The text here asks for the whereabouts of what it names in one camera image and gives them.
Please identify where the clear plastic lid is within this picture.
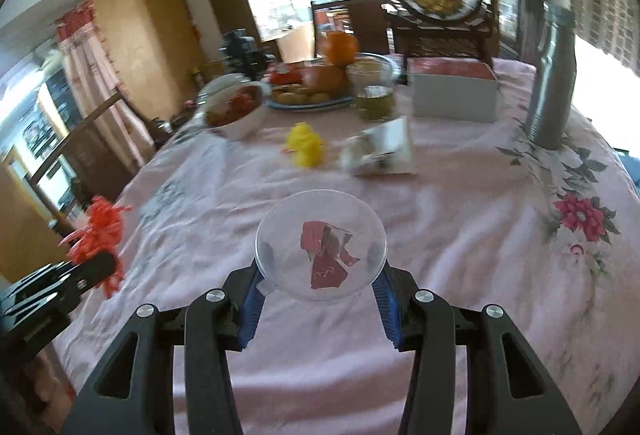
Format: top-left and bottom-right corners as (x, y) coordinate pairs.
(255, 189), (387, 303)

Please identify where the paper cup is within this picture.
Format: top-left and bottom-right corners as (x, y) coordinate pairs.
(338, 117), (416, 177)

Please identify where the yellow pom-pom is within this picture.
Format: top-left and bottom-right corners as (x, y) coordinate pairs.
(283, 122), (324, 169)

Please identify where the wooden armchair left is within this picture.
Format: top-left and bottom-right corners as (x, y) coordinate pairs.
(24, 86), (169, 237)

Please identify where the pink floral tablecloth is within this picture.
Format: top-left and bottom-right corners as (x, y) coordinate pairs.
(54, 60), (639, 434)

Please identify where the white floral bowl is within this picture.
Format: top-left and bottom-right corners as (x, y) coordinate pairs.
(196, 81), (270, 142)

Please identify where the white red box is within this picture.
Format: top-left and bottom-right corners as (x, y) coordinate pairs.
(407, 57), (499, 123)

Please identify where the grey metal bottle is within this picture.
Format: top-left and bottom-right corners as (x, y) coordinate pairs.
(525, 2), (577, 150)

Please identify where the red pink curtain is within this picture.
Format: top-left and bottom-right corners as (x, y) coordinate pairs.
(56, 1), (155, 173)

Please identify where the glass of green tea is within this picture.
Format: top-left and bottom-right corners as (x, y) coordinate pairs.
(346, 56), (396, 121)

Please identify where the red apple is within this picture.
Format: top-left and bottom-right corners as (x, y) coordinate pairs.
(302, 65), (349, 96)

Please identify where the blue fruit plate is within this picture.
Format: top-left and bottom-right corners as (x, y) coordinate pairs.
(264, 53), (401, 111)

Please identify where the black canister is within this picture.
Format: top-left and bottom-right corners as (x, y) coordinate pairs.
(220, 29), (268, 81)

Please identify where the orange fruit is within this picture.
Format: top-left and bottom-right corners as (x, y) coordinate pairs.
(320, 31), (360, 68)

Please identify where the dark wooden chair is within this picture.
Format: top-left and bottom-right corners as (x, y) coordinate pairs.
(310, 0), (390, 56)

